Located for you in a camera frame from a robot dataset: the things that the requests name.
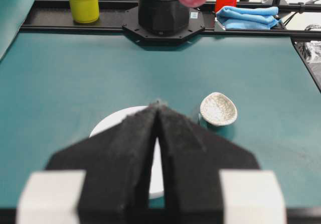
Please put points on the black rail frame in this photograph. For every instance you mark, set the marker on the black rail frame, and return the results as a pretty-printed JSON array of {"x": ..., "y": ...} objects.
[{"x": 120, "y": 16}]

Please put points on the white round bowl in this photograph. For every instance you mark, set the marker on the white round bowl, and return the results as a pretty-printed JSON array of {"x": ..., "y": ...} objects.
[{"x": 156, "y": 189}]

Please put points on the blue folded towel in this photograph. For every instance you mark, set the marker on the blue folded towel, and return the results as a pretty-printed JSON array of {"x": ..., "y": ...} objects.
[{"x": 247, "y": 19}]

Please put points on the stacked coloured cups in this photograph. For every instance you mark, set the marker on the stacked coloured cups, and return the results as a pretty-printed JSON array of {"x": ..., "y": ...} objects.
[{"x": 84, "y": 11}]

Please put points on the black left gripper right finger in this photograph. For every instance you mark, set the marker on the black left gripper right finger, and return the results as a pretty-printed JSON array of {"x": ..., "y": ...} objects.
[{"x": 208, "y": 179}]

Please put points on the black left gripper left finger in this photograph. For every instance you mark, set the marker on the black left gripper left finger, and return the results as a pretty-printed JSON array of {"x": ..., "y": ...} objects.
[{"x": 96, "y": 179}]

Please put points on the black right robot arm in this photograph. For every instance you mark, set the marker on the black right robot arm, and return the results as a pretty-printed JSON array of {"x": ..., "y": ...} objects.
[{"x": 166, "y": 21}]

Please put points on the speckled egg-shaped dish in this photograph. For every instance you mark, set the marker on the speckled egg-shaped dish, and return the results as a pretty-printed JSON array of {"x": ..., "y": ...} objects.
[{"x": 218, "y": 110}]

